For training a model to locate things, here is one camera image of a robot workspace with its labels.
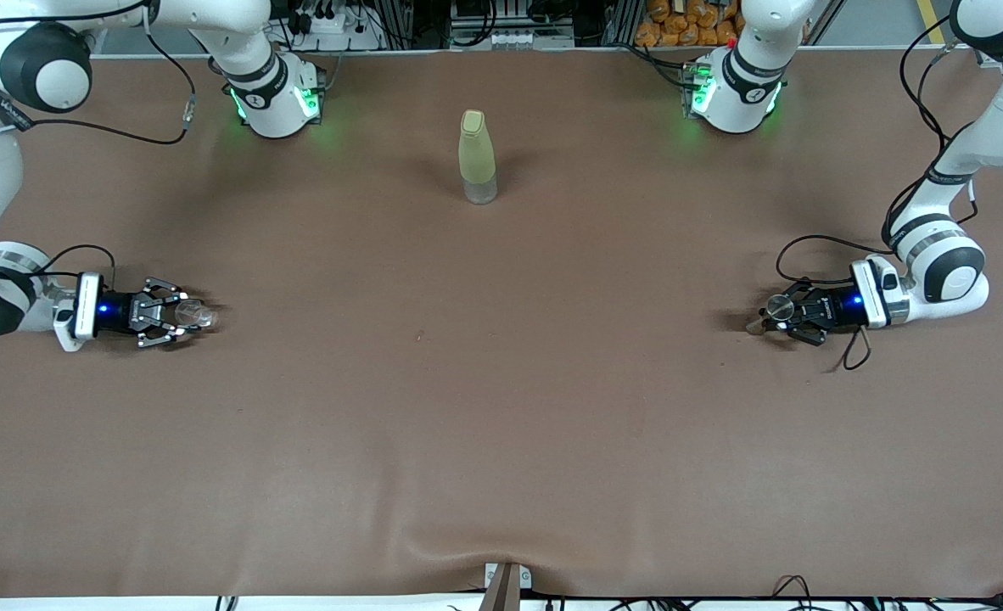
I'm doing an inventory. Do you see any steel jigger measuring cup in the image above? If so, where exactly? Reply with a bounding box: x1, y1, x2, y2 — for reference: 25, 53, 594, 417
746, 293, 795, 336

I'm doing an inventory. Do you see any clear glass cup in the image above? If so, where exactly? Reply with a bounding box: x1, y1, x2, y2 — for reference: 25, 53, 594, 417
173, 299, 216, 330

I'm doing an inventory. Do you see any orange bread pile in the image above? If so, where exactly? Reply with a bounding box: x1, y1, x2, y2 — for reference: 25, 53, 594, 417
635, 0, 744, 48

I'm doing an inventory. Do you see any brown table cover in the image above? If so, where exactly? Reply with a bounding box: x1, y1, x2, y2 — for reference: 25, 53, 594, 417
0, 47, 1003, 599

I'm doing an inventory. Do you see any white power strip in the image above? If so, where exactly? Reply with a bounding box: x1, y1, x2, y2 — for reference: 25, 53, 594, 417
285, 0, 384, 52

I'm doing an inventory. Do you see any green bottle with clear base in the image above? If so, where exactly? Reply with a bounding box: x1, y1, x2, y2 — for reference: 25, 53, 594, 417
458, 109, 499, 206

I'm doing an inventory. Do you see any white connector strip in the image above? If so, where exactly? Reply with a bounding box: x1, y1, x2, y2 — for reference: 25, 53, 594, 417
483, 30, 555, 50

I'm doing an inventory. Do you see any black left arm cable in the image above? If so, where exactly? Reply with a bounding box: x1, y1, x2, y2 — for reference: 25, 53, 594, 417
775, 15, 990, 372

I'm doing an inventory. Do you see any black base power cable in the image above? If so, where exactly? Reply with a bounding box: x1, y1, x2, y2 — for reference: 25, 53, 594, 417
625, 41, 691, 88

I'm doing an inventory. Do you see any metal table edge bracket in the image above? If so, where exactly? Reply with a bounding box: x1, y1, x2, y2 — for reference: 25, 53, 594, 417
478, 562, 532, 611

